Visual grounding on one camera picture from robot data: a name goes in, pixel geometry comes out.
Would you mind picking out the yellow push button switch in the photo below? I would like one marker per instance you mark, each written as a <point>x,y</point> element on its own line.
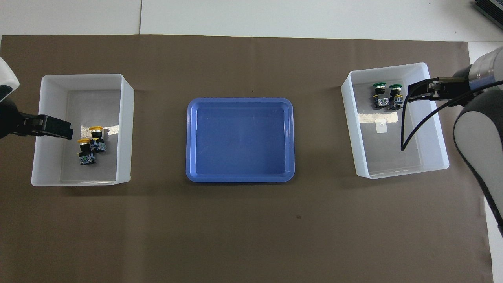
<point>86,157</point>
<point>98,145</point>

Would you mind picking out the dark grey electronic device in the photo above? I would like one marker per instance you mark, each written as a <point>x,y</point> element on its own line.
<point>491,8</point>

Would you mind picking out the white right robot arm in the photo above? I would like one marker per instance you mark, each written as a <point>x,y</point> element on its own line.
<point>479,129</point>

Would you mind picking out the blue plastic tray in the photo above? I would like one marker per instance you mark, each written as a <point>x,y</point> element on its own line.
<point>239,141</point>

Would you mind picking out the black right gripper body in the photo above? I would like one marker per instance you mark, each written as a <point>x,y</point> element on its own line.
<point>459,88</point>

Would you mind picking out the green push button switch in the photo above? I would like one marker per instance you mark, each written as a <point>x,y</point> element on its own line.
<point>395,100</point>
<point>380,100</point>

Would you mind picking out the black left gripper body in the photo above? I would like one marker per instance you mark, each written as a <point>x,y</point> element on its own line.
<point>8,120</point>

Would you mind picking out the translucent white plastic box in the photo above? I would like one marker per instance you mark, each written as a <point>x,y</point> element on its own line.
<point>377,157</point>
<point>106,173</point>

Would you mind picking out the brown paper table mat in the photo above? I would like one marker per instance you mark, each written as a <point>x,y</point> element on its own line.
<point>251,236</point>

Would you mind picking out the small white sticker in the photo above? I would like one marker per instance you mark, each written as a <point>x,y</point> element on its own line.
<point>381,126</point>

